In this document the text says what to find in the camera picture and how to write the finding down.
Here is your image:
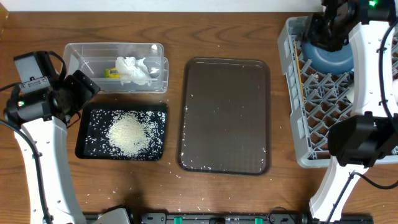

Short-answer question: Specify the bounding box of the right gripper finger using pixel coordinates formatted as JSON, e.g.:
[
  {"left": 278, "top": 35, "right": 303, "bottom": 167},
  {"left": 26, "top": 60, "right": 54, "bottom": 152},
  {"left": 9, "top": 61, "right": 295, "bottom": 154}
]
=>
[
  {"left": 325, "top": 32, "right": 349, "bottom": 52},
  {"left": 302, "top": 14, "right": 326, "bottom": 47}
]

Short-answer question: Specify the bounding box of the dark blue plate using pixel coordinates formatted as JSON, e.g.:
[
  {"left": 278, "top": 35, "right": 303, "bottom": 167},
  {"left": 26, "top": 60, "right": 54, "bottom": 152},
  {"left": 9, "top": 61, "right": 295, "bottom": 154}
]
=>
[{"left": 302, "top": 42, "right": 354, "bottom": 75}]

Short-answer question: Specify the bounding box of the wooden chopstick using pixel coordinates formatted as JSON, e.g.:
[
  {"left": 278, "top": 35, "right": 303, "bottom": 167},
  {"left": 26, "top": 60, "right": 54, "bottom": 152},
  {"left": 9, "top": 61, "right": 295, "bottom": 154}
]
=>
[{"left": 294, "top": 43, "right": 305, "bottom": 104}]

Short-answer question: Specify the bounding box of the yellow snack wrapper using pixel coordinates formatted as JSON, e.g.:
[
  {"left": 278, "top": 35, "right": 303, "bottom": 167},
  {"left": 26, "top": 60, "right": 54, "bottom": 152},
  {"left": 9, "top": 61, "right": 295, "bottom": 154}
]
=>
[{"left": 104, "top": 68, "right": 120, "bottom": 79}]

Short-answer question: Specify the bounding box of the white tissue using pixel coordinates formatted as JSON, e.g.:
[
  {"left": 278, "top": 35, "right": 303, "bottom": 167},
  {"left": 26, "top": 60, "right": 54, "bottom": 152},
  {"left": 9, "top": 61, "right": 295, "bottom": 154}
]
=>
[{"left": 115, "top": 57, "right": 151, "bottom": 85}]

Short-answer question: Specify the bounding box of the pile of white rice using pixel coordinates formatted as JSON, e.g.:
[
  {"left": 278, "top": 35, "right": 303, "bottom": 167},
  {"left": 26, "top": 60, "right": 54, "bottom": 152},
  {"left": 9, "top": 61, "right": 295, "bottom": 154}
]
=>
[{"left": 84, "top": 109, "right": 166, "bottom": 158}]

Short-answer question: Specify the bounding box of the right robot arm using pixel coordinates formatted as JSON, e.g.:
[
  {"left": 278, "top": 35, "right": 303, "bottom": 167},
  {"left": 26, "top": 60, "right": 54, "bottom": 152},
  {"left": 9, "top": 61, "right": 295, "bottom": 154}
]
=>
[{"left": 303, "top": 0, "right": 397, "bottom": 223}]

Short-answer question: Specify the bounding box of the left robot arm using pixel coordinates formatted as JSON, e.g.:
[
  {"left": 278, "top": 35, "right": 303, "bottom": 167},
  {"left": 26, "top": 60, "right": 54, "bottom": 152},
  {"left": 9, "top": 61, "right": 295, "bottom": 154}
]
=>
[{"left": 1, "top": 51, "right": 133, "bottom": 224}]

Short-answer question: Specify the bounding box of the clear plastic waste bin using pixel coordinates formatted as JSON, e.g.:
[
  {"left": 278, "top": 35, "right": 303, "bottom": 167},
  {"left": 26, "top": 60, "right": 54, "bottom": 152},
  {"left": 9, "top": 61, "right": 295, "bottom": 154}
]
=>
[{"left": 63, "top": 42, "right": 169, "bottom": 93}]

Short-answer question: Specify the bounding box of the grey dishwasher rack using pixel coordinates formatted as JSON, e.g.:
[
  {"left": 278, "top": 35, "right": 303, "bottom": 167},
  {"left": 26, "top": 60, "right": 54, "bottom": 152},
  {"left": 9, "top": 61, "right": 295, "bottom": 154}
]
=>
[{"left": 277, "top": 16, "right": 398, "bottom": 169}]

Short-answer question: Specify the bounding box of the black plastic tray bin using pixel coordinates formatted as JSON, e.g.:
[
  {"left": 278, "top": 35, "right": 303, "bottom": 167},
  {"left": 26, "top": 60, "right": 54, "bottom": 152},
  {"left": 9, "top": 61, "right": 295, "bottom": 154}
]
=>
[{"left": 75, "top": 102, "right": 168, "bottom": 162}]

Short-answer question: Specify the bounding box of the dark brown serving tray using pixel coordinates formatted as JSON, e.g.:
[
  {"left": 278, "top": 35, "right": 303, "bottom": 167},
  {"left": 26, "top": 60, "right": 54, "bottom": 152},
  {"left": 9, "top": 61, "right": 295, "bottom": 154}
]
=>
[{"left": 177, "top": 57, "right": 271, "bottom": 176}]

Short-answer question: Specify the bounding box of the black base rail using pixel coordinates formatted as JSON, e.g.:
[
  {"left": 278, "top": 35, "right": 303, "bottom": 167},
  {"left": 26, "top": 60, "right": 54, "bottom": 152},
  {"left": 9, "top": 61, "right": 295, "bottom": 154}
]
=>
[{"left": 83, "top": 212, "right": 374, "bottom": 224}]

